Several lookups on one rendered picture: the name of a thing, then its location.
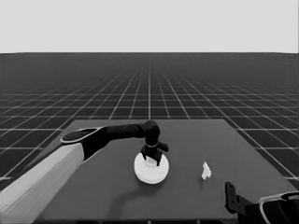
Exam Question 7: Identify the large thick white disc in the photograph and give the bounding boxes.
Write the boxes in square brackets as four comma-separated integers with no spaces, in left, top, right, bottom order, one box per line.
[134,151,170,185]

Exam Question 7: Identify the small white T-shaped piece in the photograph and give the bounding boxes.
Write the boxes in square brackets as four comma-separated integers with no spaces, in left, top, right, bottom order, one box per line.
[201,161,213,181]

